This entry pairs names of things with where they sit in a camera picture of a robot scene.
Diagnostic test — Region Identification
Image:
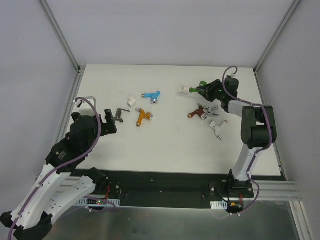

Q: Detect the green faucet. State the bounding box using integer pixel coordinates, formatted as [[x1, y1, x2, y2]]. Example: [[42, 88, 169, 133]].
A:
[[188, 81, 208, 93]]

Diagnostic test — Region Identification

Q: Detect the second white elbow fitting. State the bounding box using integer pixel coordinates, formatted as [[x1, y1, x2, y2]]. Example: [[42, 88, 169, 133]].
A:
[[127, 96, 137, 108]]

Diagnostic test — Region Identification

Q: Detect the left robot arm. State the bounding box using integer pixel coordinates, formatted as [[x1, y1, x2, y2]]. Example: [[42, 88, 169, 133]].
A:
[[0, 109, 117, 240]]

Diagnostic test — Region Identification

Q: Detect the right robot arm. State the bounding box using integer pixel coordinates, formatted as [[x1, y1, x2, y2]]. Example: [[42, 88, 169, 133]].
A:
[[196, 76, 277, 198]]

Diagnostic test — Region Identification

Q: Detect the dark grey faucet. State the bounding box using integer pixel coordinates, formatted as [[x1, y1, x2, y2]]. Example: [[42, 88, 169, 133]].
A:
[[112, 108, 130, 123]]

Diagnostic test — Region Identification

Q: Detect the chrome silver faucet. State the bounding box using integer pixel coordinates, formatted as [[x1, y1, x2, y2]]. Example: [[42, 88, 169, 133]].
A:
[[203, 105, 219, 117]]

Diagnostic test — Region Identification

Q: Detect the brown faucet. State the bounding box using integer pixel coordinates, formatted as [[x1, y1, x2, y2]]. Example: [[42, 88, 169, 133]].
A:
[[187, 103, 208, 120]]

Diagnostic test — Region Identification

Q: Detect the white faucet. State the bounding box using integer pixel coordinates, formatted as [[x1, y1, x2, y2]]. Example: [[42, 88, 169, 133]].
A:
[[208, 120, 229, 141]]

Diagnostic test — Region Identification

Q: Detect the yellow faucet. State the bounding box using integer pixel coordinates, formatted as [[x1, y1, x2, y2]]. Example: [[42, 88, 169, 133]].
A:
[[135, 108, 153, 127]]

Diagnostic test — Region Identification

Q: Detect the blue faucet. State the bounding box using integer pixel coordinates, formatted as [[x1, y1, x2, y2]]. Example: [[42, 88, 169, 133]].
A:
[[141, 91, 161, 105]]

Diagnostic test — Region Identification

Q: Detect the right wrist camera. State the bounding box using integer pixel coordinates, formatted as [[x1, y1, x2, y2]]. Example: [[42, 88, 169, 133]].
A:
[[230, 72, 237, 78]]

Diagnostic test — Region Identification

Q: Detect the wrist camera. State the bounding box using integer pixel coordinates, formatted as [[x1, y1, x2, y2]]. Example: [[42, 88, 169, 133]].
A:
[[72, 96, 97, 108], [230, 72, 237, 78]]

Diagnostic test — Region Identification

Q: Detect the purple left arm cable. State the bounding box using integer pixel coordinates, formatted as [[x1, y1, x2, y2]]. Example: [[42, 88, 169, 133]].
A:
[[8, 96, 117, 240]]

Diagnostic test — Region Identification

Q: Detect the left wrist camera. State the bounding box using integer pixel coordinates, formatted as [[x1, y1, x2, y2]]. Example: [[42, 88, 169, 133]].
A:
[[72, 96, 97, 108]]

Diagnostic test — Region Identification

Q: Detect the aluminium frame post left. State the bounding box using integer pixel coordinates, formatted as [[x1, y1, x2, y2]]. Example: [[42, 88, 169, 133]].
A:
[[37, 0, 82, 74]]

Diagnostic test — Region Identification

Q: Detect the aluminium frame post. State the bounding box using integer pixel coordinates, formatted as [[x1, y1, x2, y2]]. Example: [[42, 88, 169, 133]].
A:
[[37, 0, 82, 74], [253, 0, 303, 76]]

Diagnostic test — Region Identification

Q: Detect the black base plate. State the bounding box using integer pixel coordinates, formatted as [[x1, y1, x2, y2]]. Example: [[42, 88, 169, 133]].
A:
[[67, 169, 287, 208]]

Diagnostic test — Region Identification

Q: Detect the white cable duct left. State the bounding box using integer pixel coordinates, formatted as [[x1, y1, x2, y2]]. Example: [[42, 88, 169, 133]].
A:
[[74, 196, 121, 207]]

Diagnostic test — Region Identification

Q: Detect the white cable duct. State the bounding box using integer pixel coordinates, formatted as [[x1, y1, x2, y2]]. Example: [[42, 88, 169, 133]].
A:
[[74, 196, 121, 207], [210, 201, 228, 211]]

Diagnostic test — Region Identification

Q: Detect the white cable duct right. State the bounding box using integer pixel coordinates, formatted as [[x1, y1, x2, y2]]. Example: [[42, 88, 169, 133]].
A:
[[210, 201, 228, 211]]

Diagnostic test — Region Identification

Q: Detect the aluminium frame post right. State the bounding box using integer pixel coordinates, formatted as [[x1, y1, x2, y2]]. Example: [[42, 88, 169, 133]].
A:
[[253, 0, 303, 76]]

